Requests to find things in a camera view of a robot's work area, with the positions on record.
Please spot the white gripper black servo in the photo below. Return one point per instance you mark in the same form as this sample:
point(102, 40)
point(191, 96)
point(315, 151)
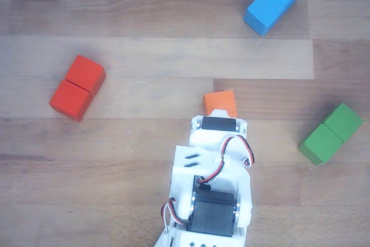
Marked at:
point(217, 124)

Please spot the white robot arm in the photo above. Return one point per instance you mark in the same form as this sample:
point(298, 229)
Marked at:
point(182, 177)

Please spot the small orange cube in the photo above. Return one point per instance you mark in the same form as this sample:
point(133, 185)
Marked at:
point(218, 99)

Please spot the green double block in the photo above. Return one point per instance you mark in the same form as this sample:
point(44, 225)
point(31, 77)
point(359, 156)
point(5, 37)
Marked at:
point(321, 143)

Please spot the blue double block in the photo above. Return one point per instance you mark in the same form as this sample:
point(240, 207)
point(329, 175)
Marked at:
point(266, 10)

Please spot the red double block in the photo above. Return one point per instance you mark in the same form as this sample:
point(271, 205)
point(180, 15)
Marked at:
point(69, 101)

